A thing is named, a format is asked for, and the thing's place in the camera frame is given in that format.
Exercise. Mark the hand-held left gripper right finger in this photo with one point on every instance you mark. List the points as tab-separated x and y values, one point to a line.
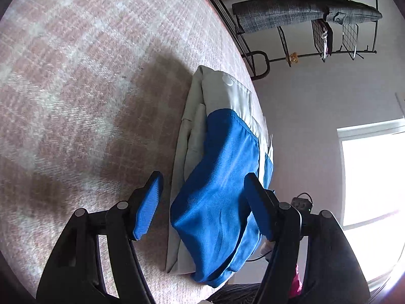
259	205

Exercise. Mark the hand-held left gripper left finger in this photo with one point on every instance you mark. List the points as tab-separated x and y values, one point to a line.
148	205

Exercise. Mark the white and blue work jacket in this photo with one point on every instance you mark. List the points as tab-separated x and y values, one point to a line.
215	196

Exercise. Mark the pink plaid blanket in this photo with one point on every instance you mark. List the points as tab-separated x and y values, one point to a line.
79	85

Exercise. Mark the black metal rack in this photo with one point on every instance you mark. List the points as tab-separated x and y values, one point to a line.
266	66

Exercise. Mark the small teddy bear toy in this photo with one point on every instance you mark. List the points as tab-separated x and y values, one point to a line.
292	58

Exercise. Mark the grey checked garment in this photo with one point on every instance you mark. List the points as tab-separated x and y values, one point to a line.
284	12

